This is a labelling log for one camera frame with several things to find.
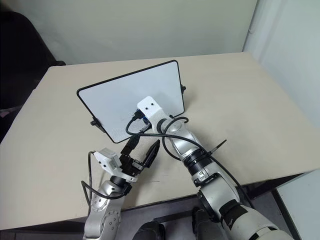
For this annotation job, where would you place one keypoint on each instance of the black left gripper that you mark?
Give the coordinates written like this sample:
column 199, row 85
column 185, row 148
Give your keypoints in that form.
column 129, row 164

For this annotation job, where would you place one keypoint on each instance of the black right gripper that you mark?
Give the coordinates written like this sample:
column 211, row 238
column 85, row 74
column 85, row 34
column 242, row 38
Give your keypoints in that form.
column 143, row 128

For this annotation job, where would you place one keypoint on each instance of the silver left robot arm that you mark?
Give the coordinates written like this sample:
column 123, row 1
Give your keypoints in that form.
column 105, row 212

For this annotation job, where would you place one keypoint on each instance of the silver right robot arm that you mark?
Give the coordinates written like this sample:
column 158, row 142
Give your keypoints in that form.
column 186, row 141

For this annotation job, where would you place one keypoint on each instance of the black framed whiteboard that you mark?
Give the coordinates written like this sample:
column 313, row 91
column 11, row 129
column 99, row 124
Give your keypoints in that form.
column 110, row 100

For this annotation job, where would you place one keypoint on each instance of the dark rounded shape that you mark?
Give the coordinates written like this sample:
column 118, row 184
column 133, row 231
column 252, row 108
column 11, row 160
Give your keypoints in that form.
column 150, row 230
column 201, row 223

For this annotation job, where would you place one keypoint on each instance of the black office chair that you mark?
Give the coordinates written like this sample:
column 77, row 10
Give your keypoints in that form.
column 22, row 62

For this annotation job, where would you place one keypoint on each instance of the white side table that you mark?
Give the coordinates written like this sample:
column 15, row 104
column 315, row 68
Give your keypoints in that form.
column 300, row 205

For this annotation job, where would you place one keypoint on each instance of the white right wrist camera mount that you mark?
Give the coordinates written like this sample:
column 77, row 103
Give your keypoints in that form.
column 149, row 107

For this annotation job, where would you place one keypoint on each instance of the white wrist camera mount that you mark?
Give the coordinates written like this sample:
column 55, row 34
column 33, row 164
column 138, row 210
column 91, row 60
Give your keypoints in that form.
column 149, row 107
column 107, row 159

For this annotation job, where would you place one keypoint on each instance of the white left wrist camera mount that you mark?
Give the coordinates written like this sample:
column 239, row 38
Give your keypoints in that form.
column 107, row 159

